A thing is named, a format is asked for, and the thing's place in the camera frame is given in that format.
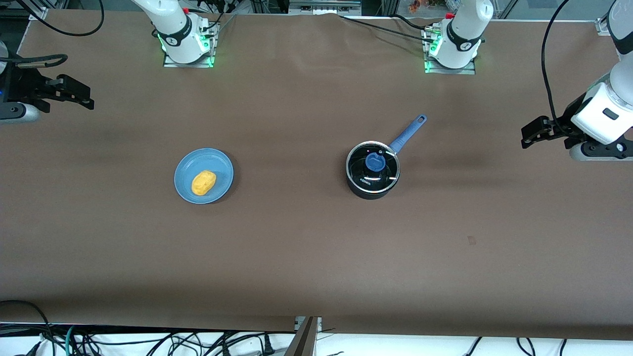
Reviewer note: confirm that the yellow potato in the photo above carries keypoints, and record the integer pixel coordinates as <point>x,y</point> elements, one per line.
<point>203,183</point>

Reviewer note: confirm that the grey metal camera post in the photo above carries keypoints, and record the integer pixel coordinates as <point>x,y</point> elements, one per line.
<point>306,338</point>

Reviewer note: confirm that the orange object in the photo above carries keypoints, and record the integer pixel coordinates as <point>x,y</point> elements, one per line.
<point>425,5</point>

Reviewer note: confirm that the black power plug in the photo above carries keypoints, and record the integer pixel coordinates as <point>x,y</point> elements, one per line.
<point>268,345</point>

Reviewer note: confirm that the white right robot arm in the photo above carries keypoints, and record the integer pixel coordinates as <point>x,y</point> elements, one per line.
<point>173,20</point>

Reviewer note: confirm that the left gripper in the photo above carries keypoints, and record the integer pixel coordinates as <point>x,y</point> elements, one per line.
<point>565,127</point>

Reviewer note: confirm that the glass lid with blue knob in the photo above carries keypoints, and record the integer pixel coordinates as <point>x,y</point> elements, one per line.
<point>373,161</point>

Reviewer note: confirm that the brown table cover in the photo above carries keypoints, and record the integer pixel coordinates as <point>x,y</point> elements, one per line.
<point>316,257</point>

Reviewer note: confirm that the metal table corner bracket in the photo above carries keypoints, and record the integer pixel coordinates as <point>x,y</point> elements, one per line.
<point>603,25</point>

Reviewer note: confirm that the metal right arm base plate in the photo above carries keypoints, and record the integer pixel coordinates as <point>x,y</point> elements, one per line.
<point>198,65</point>

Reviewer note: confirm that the aluminium frame rail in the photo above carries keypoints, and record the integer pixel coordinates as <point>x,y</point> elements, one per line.
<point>324,6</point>

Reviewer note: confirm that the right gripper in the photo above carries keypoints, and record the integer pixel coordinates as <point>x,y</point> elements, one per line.
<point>22,85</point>

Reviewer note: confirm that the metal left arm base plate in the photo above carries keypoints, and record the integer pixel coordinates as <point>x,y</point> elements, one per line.
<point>460,71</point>

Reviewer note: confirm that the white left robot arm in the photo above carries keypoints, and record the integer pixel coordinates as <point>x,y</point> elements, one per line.
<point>465,29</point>

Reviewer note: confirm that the light blue plate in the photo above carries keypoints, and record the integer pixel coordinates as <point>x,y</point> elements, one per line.
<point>217,165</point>

